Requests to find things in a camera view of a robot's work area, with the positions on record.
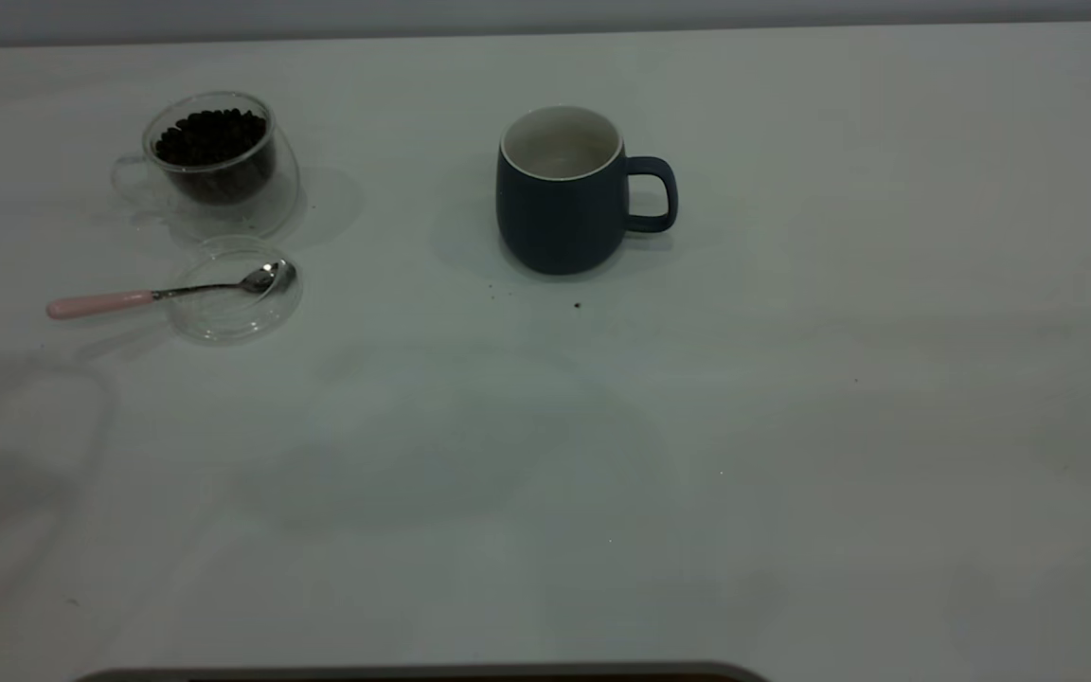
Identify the dark blue ceramic mug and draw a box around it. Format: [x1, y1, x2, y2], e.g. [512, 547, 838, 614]
[495, 104, 679, 277]

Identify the pink handled metal spoon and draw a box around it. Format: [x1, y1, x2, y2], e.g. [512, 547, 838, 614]
[45, 260, 297, 320]

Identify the clear glass cup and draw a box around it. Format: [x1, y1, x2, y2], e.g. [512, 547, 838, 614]
[110, 91, 301, 242]

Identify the dark coffee beans pile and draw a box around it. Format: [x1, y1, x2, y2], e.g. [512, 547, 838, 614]
[154, 109, 277, 206]

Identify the clear glass saucer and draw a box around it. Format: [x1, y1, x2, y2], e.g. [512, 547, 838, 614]
[167, 235, 304, 346]

